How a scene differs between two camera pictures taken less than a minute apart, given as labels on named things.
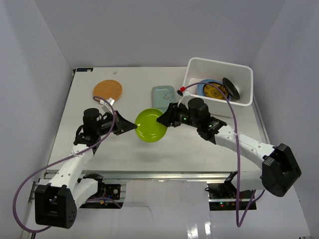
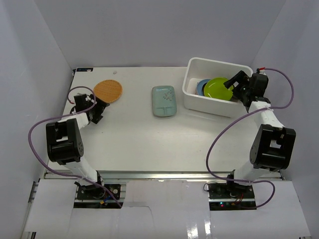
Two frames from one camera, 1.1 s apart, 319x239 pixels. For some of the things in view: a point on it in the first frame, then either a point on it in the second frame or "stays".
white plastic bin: [225, 88] stays
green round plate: [148, 129] -> [215, 87]
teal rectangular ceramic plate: [162, 96] stays
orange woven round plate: [108, 88] stays
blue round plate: [200, 87] stays
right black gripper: [171, 114] -> [242, 78]
